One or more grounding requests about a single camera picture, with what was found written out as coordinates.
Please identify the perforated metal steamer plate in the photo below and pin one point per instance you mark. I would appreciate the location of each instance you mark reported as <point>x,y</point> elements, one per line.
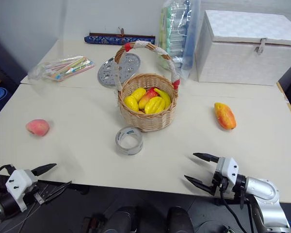
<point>108,72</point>

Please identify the yellow plastic banana bunch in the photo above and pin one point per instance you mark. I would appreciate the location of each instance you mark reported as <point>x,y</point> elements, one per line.
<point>155,105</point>

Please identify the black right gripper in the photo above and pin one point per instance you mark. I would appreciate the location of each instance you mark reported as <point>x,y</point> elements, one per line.
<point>219,183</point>

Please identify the plastic bag of straws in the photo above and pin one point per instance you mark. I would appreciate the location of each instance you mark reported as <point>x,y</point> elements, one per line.
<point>65,68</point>

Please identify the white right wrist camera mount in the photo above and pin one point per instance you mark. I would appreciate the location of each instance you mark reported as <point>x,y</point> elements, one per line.
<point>229,170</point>

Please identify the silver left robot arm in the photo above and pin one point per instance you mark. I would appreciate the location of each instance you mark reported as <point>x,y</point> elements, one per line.
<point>1,205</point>

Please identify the red yellow mango fruit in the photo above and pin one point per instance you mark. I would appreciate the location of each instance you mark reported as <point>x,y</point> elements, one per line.
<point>148,95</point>

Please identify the pink peach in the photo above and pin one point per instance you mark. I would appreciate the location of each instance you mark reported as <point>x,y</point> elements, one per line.
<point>37,127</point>

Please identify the clear tape roll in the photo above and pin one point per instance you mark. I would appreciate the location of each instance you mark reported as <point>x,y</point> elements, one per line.
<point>126,148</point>

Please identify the dark rounded shape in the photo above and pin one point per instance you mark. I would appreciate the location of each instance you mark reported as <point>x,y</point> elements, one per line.
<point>122,219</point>
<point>179,219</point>

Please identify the blue rolled cloth scroll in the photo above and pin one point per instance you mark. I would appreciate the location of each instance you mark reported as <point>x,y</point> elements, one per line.
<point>104,39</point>

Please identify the white woven lidded box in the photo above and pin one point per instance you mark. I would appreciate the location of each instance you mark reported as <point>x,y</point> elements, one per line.
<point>240,55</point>

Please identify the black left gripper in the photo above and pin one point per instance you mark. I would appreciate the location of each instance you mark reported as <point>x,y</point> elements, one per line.
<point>37,194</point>

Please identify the yellow-orange toy mango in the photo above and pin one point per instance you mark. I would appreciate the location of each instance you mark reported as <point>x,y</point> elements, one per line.
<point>225,117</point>

